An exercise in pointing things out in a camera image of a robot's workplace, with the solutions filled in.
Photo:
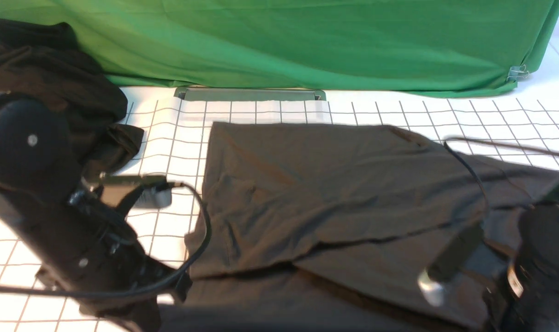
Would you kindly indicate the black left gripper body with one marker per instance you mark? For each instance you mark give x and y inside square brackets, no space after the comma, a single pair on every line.
[90,253]

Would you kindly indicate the gray long-sleeve top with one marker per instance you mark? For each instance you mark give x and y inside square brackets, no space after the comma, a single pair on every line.
[325,228]

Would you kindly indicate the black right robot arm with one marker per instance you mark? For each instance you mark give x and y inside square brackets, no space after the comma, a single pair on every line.
[536,265]

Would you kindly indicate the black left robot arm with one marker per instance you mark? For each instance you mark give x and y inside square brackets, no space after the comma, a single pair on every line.
[35,150]

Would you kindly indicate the gray metal bar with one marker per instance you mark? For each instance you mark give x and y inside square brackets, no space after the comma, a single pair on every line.
[233,94]

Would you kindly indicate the black crumpled garment pile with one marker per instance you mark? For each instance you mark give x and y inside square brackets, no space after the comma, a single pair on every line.
[45,62]

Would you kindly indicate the green backdrop cloth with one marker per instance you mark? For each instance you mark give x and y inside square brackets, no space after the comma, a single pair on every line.
[436,48]

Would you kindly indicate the silver binder clip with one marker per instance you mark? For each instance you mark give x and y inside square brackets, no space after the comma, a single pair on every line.
[517,73]

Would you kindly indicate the white grid-pattern table mat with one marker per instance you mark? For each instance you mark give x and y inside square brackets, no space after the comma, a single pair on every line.
[176,143]

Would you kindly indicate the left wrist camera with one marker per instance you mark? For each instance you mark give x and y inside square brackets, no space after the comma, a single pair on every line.
[141,192]

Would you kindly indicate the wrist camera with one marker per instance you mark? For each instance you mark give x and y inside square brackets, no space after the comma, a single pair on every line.
[141,192]
[432,281]

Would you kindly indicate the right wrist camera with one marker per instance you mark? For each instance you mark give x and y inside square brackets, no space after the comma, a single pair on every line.
[432,281]

